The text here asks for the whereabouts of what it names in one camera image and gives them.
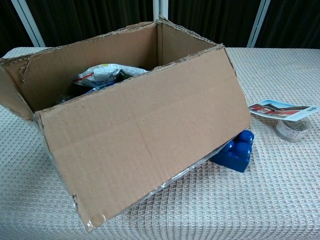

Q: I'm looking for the brown cardboard box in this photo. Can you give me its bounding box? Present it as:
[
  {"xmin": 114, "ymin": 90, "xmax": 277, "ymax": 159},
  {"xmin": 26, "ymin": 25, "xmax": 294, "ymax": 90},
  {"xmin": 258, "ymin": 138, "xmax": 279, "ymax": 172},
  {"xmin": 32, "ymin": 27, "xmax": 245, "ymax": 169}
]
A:
[{"xmin": 0, "ymin": 14, "xmax": 253, "ymax": 229}]

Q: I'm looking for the white printed snack bag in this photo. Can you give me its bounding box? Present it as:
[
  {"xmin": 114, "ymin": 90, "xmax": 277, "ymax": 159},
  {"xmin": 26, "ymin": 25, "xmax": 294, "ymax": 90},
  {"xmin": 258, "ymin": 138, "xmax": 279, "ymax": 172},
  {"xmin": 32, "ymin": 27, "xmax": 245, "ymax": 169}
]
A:
[{"xmin": 71, "ymin": 63, "xmax": 150, "ymax": 88}]

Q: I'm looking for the blue plastic building block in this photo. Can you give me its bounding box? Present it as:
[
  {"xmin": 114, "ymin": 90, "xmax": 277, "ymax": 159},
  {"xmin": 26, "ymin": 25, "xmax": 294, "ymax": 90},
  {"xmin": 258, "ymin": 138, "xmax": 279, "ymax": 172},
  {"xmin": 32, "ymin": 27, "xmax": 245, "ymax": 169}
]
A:
[{"xmin": 209, "ymin": 129, "xmax": 255, "ymax": 173}]

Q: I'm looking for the beige waffle tablecloth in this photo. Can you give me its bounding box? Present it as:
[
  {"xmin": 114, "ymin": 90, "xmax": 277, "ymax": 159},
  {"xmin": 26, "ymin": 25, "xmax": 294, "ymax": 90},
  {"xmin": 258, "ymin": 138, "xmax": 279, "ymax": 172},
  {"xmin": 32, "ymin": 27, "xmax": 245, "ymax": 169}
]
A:
[{"xmin": 0, "ymin": 46, "xmax": 320, "ymax": 240}]

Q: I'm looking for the red building postcard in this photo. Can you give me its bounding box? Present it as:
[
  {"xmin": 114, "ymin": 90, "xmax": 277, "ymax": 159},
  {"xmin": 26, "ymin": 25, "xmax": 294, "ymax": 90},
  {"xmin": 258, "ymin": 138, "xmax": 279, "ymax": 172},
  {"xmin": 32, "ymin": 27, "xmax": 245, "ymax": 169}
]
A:
[{"xmin": 249, "ymin": 99, "xmax": 320, "ymax": 122}]

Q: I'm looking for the black pleated curtain panel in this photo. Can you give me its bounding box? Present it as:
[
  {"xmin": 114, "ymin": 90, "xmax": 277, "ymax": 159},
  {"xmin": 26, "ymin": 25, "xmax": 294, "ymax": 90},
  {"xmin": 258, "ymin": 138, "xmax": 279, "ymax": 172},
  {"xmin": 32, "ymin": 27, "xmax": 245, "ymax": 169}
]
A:
[
  {"xmin": 0, "ymin": 0, "xmax": 35, "ymax": 58},
  {"xmin": 24, "ymin": 0, "xmax": 155, "ymax": 48},
  {"xmin": 166, "ymin": 0, "xmax": 262, "ymax": 48},
  {"xmin": 254, "ymin": 0, "xmax": 320, "ymax": 50}
]

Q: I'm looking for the round clear plastic container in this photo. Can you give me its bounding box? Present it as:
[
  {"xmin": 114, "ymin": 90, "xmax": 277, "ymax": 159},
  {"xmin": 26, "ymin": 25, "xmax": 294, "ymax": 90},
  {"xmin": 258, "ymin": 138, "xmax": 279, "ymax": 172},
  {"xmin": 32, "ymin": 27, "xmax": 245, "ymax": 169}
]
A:
[{"xmin": 274, "ymin": 116, "xmax": 312, "ymax": 143}]

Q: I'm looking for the white partition frame post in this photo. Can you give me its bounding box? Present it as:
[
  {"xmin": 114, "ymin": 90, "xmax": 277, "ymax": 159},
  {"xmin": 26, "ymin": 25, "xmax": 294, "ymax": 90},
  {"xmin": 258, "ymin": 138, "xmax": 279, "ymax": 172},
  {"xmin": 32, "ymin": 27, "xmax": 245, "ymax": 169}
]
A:
[
  {"xmin": 152, "ymin": 0, "xmax": 169, "ymax": 23},
  {"xmin": 11, "ymin": 0, "xmax": 47, "ymax": 48},
  {"xmin": 246, "ymin": 0, "xmax": 271, "ymax": 48}
]

